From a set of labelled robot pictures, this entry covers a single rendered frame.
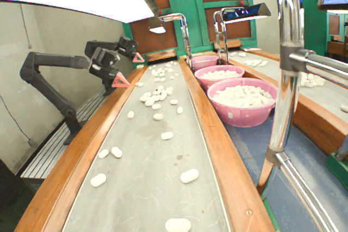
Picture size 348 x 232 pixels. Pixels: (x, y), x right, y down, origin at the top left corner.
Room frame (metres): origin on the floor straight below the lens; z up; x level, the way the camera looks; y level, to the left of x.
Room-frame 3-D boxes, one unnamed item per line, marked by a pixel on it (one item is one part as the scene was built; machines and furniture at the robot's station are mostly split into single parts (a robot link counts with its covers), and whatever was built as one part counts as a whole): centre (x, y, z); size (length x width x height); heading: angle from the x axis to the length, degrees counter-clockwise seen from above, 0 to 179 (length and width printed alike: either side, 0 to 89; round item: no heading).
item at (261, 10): (0.98, -0.56, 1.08); 0.62 x 0.08 x 0.07; 177
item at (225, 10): (0.98, -0.48, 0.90); 0.20 x 0.19 x 0.45; 177
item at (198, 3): (1.74, -0.35, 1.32); 1.36 x 0.55 x 0.95; 87
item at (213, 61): (1.17, -0.29, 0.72); 0.27 x 0.27 x 0.10
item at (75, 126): (0.56, 0.51, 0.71); 0.20 x 0.07 x 0.08; 1
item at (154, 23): (1.01, 0.00, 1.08); 0.62 x 0.08 x 0.07; 177
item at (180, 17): (1.00, -0.08, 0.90); 0.20 x 0.19 x 0.45; 177
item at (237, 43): (1.42, -0.65, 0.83); 0.30 x 0.06 x 0.07; 87
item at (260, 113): (0.45, -0.25, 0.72); 0.27 x 0.27 x 0.10
